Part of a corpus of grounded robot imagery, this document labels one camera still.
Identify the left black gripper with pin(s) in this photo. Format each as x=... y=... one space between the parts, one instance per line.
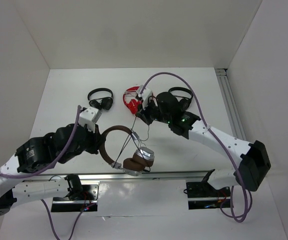
x=97 y=139

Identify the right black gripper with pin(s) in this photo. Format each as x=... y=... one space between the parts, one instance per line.
x=143 y=114

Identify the brown silver headphones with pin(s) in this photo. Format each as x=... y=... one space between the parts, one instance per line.
x=142 y=158

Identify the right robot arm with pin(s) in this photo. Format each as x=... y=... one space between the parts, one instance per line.
x=250 y=161

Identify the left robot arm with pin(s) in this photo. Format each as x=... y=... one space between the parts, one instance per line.
x=38 y=153

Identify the right black headphones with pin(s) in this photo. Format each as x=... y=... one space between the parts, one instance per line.
x=184 y=101

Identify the black headphones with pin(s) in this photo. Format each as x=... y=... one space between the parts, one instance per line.
x=184 y=101
x=102 y=103

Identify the left black headphones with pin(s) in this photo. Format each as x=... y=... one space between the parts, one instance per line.
x=102 y=103

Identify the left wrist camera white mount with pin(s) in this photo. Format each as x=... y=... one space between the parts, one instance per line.
x=89 y=117

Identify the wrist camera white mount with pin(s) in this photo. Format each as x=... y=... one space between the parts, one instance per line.
x=143 y=94
x=89 y=117

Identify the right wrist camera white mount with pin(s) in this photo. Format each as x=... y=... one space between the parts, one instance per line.
x=143 y=94

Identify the red headphones with white cable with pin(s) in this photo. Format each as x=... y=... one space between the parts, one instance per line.
x=130 y=100

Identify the aluminium rail front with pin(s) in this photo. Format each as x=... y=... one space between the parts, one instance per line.
x=191 y=176

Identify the aluminium rail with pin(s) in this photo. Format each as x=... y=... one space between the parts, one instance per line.
x=191 y=176
x=230 y=104

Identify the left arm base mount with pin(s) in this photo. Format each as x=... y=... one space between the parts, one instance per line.
x=82 y=196

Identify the aluminium rail right side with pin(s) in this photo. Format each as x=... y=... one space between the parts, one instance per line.
x=230 y=104

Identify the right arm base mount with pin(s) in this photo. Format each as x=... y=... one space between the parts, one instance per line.
x=201 y=195

